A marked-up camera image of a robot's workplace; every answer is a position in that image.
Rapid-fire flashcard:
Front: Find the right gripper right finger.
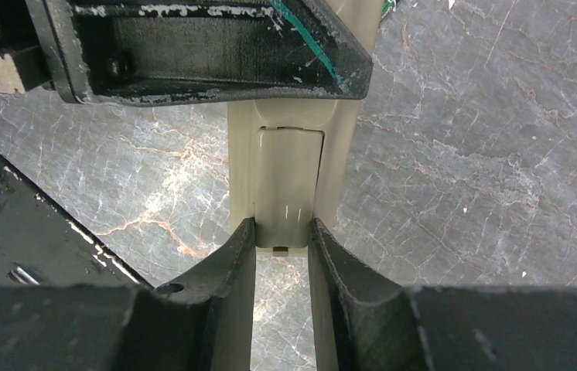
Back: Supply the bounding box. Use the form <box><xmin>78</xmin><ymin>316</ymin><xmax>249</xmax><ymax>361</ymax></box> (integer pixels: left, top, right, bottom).
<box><xmin>308</xmin><ymin>218</ymin><xmax>411</xmax><ymax>370</ymax></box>

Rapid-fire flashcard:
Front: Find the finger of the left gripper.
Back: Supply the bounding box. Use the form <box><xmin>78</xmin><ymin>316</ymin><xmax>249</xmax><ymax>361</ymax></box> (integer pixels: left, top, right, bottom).
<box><xmin>27</xmin><ymin>1</ymin><xmax>372</xmax><ymax>107</ymax></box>

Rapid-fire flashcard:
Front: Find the beige remote control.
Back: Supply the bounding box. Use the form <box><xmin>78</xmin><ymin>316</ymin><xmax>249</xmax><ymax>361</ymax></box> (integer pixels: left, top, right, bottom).
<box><xmin>227</xmin><ymin>1</ymin><xmax>384</xmax><ymax>256</ymax></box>

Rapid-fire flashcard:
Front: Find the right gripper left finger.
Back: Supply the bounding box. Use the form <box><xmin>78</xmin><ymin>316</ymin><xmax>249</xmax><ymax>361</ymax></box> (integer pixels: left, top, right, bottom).
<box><xmin>154</xmin><ymin>218</ymin><xmax>256</xmax><ymax>370</ymax></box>

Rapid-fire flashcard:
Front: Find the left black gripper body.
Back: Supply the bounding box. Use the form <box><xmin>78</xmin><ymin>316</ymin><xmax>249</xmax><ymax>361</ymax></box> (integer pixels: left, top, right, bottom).
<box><xmin>0</xmin><ymin>1</ymin><xmax>53</xmax><ymax>94</ymax></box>

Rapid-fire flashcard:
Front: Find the beige battery cover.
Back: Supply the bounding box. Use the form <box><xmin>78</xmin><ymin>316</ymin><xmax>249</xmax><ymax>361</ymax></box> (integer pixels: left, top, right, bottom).
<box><xmin>254</xmin><ymin>128</ymin><xmax>323</xmax><ymax>249</ymax></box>

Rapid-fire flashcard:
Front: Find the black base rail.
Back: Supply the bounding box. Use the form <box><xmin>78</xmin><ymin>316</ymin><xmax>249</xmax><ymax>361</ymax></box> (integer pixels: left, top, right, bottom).
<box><xmin>0</xmin><ymin>155</ymin><xmax>151</xmax><ymax>288</ymax></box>

